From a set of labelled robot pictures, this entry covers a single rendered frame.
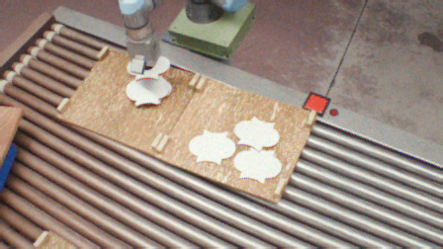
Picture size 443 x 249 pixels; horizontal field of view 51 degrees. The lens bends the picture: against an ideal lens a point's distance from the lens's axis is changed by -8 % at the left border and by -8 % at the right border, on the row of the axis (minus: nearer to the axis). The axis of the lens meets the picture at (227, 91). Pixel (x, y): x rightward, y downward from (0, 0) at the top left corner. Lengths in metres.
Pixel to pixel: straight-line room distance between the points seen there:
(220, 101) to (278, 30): 1.65
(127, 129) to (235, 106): 0.37
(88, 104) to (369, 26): 2.12
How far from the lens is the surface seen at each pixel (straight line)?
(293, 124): 1.60
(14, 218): 1.63
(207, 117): 1.63
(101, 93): 1.78
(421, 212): 1.52
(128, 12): 1.44
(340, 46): 3.18
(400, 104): 2.94
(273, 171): 1.49
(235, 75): 1.76
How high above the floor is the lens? 2.23
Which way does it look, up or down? 50 degrees down
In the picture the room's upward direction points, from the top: 6 degrees counter-clockwise
